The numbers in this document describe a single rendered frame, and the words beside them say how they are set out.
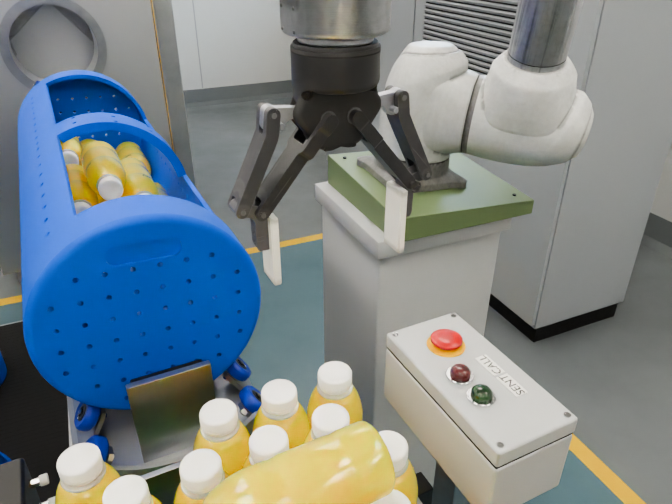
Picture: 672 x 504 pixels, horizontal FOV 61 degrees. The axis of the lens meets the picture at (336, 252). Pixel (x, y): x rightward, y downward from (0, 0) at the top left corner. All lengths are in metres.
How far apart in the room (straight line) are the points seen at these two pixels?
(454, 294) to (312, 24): 0.91
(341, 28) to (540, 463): 0.45
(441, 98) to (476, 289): 0.44
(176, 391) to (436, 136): 0.68
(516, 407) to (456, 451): 0.08
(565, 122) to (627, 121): 1.20
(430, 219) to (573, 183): 1.19
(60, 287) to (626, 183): 2.11
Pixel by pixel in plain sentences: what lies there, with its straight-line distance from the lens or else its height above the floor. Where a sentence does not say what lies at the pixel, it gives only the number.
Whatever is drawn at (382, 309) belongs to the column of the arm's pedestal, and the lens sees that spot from 1.19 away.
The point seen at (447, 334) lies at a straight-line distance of 0.67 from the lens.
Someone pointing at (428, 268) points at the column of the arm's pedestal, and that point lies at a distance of 1.19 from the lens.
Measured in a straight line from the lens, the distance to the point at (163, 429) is 0.77.
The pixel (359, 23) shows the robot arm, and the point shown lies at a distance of 0.46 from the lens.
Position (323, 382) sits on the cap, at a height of 1.08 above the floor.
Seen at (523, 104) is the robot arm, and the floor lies 1.25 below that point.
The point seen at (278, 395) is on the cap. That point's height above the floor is 1.08.
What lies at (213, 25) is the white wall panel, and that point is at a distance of 5.96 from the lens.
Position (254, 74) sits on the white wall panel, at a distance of 6.13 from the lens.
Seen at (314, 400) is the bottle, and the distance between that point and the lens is 0.67.
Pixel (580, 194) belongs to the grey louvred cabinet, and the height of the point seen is 0.67.
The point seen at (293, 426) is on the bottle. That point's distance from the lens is 0.64.
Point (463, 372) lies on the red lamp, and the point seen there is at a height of 1.11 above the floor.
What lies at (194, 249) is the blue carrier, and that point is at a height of 1.18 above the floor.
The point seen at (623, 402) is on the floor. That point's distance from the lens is 2.41.
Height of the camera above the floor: 1.51
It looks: 29 degrees down
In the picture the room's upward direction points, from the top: straight up
